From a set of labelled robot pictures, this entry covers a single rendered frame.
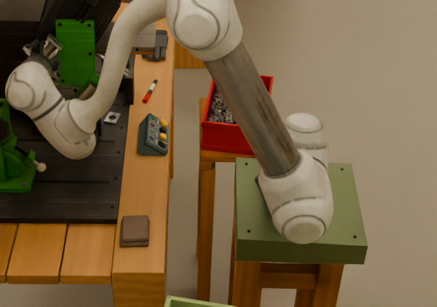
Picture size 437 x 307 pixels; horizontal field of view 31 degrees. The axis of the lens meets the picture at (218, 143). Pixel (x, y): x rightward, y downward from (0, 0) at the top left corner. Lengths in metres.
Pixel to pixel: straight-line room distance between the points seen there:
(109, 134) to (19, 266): 0.59
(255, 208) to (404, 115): 2.18
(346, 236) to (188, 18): 0.87
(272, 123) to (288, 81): 2.59
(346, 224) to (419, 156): 1.84
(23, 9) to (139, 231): 0.83
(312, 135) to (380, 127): 2.11
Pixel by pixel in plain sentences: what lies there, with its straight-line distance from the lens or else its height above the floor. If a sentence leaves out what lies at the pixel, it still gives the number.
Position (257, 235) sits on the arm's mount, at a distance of 2.20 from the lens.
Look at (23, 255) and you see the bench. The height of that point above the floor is 0.88.
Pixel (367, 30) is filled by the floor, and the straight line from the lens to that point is 5.04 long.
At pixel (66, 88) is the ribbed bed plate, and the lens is 2.54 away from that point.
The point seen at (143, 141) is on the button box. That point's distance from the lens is 2.48.
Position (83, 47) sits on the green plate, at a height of 1.19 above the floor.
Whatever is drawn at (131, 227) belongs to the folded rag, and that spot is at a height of 0.93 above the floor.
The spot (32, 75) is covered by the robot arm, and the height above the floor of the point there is 1.35.
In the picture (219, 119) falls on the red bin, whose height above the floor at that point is 0.88.
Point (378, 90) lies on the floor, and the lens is 4.50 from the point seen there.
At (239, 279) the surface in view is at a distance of 2.36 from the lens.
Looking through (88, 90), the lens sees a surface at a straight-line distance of 2.47.
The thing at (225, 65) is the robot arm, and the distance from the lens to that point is 1.78.
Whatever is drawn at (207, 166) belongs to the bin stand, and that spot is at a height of 0.76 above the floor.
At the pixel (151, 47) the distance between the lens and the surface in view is 2.57.
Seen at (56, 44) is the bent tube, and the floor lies 1.22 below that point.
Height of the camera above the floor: 2.49
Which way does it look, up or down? 39 degrees down
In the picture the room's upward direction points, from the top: 3 degrees clockwise
